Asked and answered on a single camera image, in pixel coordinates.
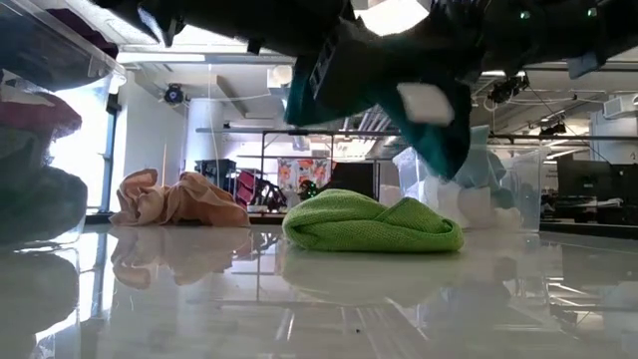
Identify red chair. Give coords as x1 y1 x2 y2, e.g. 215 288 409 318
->
233 169 288 210

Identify clear plastic bin white label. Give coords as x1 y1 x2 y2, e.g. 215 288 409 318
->
0 0 127 250

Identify light blue towel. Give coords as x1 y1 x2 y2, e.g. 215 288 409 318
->
452 124 515 208

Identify peach towel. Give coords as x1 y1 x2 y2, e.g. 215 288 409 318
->
109 168 251 228

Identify black monitor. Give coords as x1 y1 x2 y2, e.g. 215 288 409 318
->
556 158 638 206
330 162 378 200

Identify white air conditioner unit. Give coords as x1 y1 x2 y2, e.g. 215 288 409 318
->
601 93 638 121

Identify black metal shelf frame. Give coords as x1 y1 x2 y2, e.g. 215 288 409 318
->
258 128 400 200

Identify round white lamp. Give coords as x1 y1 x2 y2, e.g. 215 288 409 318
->
271 64 295 87

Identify pink towel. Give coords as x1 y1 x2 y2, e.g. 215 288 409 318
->
0 92 84 140

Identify black cart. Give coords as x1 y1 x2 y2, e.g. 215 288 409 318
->
193 159 238 193

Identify dark green towel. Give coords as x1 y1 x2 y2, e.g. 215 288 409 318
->
284 49 473 180

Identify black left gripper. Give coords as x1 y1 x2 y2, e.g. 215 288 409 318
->
298 17 418 117

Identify grey towel with white label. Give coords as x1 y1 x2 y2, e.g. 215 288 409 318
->
0 164 90 246

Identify light green towel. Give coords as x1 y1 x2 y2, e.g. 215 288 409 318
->
281 187 466 253

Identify black ceiling camera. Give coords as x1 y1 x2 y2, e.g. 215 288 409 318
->
162 83 186 107
486 73 531 105

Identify floral cloth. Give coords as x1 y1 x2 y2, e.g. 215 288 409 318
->
276 158 333 193

